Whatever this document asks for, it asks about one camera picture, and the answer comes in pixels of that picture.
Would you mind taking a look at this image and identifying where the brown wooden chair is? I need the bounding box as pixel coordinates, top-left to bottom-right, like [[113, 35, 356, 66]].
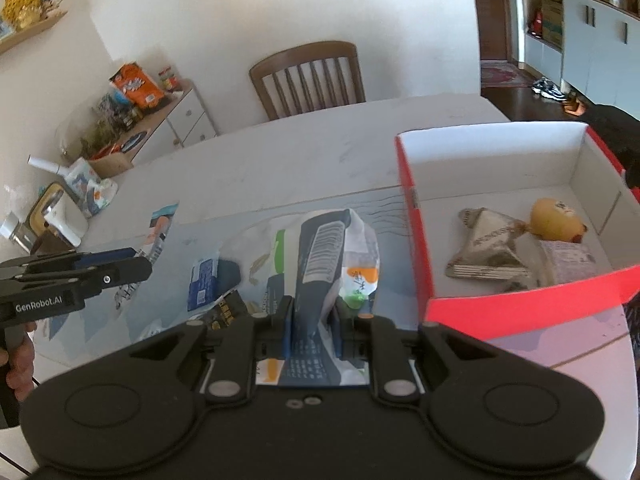
[[250, 40, 366, 122]]

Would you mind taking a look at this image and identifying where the white navy snack bag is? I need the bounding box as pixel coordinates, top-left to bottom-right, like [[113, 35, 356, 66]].
[[219, 207, 381, 387]]

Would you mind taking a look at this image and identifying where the orange snack bag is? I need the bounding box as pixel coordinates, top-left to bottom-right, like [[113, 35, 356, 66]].
[[110, 63, 165, 113]]

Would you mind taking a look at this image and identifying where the white handheld appliance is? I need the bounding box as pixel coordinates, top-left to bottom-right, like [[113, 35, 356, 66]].
[[41, 190, 89, 248]]

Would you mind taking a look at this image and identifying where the blue white snack packet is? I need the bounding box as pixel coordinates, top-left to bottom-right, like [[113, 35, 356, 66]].
[[186, 256, 218, 312]]

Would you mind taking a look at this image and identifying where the grey triangular wrapped packet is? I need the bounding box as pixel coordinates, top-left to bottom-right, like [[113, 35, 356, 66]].
[[445, 208, 530, 281]]

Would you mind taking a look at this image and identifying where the white drawer cabinet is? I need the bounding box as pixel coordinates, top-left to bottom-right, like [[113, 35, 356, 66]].
[[90, 79, 218, 177]]

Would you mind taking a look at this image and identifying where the patterned tissue pack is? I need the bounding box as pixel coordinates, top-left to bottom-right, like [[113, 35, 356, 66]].
[[64, 158, 118, 218]]

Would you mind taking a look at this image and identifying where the person's left hand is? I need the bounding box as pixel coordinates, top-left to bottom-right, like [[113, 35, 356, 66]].
[[1, 322, 37, 402]]

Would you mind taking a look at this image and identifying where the yellow round toy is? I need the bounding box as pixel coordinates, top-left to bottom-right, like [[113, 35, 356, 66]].
[[528, 198, 588, 243]]

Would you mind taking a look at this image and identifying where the wooden wall shelf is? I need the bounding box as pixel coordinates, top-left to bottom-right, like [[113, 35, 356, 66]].
[[0, 11, 67, 54]]

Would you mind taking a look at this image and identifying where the white tall storage cabinet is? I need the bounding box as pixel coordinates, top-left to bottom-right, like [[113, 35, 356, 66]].
[[521, 0, 639, 118]]

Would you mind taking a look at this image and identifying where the white pouch with photo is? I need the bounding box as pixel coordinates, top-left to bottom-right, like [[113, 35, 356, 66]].
[[114, 203, 179, 316]]

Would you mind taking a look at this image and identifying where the pale purple small box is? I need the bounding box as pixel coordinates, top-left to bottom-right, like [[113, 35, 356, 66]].
[[539, 240, 598, 286]]

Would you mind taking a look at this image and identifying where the dark wooden door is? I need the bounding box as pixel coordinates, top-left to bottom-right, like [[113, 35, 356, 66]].
[[475, 0, 510, 61]]

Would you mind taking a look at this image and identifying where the yellow flower decoration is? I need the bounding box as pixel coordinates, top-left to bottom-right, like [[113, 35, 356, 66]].
[[2, 0, 43, 32]]

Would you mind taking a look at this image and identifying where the pair of sneakers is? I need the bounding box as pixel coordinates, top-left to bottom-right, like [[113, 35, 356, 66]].
[[532, 77, 567, 103]]

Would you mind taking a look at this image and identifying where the red white cardboard box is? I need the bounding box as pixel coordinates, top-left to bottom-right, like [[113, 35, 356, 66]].
[[395, 122, 639, 339]]

